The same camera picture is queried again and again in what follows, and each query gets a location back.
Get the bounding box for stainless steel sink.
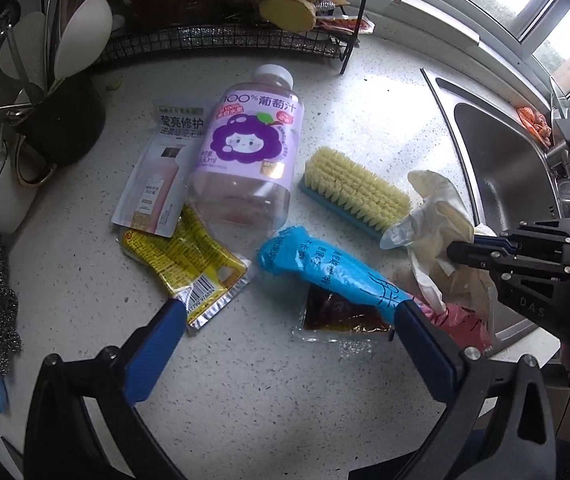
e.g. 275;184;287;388
420;67;570;356

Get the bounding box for white teapot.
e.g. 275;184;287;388
0;137;56;235

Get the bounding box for red snack packet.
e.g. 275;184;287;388
315;15;376;36

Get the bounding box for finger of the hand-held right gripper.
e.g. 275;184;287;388
475;217;570;253
447;241;570;281

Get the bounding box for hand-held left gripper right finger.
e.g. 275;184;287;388
349;300;558;480

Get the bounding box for black mug utensil holder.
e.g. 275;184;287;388
15;72;106;167

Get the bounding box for pink plastic bag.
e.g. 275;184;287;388
415;290;493;353

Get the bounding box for dark sauce packet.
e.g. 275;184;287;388
292;285;396;343

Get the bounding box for orange cloth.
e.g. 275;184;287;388
517;105;553;148

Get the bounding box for yellow foil sachet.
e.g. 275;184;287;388
121;205;250;336

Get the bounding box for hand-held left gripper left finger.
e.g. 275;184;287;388
25;297;188;480

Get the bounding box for steel ladle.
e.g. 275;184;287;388
0;2;20;51

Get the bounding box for pink white shampoo sachet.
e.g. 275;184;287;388
111;99;206;238

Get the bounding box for yellow bristle scrubbing brush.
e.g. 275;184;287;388
299;146;412;241

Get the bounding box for blue plastic wrapper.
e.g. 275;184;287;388
257;226;416;328

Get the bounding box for black wire rack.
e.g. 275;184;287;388
95;0;360;76

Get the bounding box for white rice paddle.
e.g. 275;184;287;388
54;0;114;81
0;11;48;92

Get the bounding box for cream rubber glove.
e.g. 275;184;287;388
380;170;498;311

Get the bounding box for window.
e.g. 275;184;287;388
365;0;570;111

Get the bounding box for purple label juice bottle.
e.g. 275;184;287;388
185;64;306;241

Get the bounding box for steel utensil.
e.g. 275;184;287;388
0;102;40;131

